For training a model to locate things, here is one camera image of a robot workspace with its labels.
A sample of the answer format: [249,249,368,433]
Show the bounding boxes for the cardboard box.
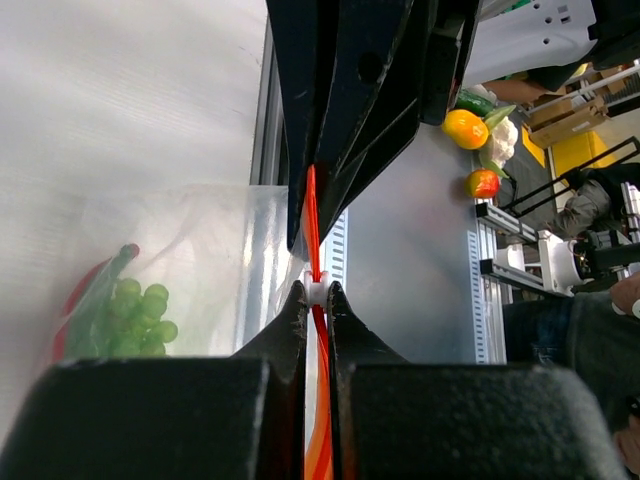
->
[526,97,609,149]

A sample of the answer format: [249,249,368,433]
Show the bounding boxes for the toy cauliflower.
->
[478,105,519,178]

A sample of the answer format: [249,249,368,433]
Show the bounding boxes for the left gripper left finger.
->
[1,282,308,479]

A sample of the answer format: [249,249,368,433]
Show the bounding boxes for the clear zip top bag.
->
[49,164,336,480]

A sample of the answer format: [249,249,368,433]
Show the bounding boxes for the person in dark clothes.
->
[503,273,639,476]

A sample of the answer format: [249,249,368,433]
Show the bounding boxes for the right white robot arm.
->
[267,1,639,251]

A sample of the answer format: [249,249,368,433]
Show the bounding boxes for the orange toy fruit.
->
[442,109,489,150]

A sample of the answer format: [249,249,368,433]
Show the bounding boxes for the white slotted cable duct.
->
[322,209,348,288]

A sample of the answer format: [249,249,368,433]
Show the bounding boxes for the green grape bunch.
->
[105,277,179,358]

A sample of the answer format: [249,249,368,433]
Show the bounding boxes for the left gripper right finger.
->
[327,283,626,479]

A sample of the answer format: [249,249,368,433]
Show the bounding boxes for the red yellow toy apple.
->
[464,169,500,199]

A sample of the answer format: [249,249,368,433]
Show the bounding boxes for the green toy cucumber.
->
[455,89,497,117]

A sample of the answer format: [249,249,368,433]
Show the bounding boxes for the red chili pepper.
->
[51,243,140,363]

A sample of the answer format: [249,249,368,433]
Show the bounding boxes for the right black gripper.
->
[266,0,482,250]

